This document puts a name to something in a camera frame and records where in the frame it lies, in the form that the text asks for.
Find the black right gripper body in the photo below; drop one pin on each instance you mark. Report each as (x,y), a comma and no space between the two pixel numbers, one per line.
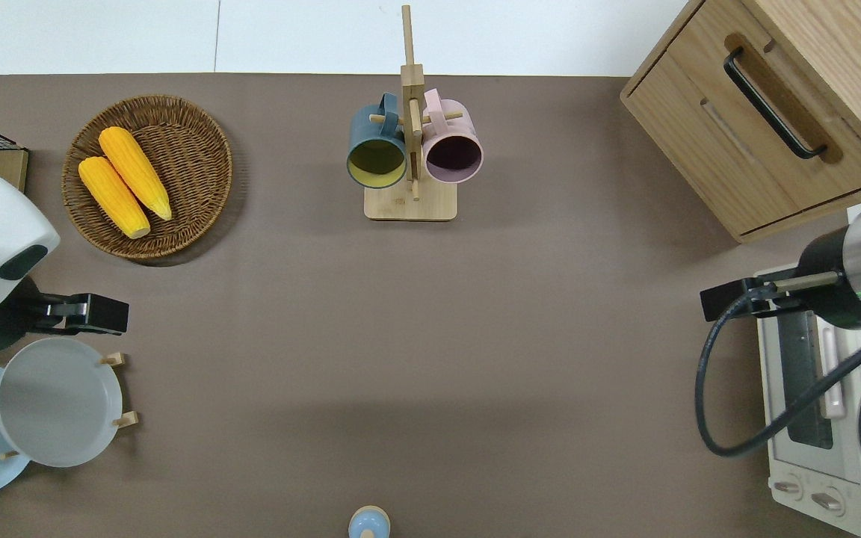
(834,284)

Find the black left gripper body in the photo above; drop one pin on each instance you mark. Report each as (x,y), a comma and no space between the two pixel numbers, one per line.
(19,317)

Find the gray plate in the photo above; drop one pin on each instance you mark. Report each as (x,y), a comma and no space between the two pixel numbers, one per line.
(57,403)

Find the wooden plate rack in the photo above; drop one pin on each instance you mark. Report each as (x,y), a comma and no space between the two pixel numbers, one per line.
(125,419)

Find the yellow corn cob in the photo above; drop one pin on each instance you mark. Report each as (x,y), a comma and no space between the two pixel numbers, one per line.
(135,172)
(113,198)

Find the white toaster oven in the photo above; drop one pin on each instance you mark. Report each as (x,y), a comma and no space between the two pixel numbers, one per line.
(804,463)

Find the round wicker basket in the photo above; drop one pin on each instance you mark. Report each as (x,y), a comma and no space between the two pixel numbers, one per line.
(191,149)

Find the dark blue mug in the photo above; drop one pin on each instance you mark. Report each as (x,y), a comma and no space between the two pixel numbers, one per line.
(377,131)

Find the blue service bell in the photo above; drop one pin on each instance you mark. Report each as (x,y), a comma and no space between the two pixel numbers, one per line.
(369,523)

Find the wooden mug tree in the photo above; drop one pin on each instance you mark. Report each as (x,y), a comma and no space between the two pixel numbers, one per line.
(409,202)

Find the pink mug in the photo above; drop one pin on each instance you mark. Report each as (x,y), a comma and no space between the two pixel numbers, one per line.
(451,127)

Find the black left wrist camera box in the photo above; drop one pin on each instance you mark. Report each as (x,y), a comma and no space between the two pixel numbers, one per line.
(102,314)

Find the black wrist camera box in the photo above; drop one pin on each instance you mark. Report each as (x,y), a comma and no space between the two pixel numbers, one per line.
(102,314)
(726,299)

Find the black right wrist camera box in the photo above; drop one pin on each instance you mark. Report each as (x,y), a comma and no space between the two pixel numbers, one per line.
(726,299)

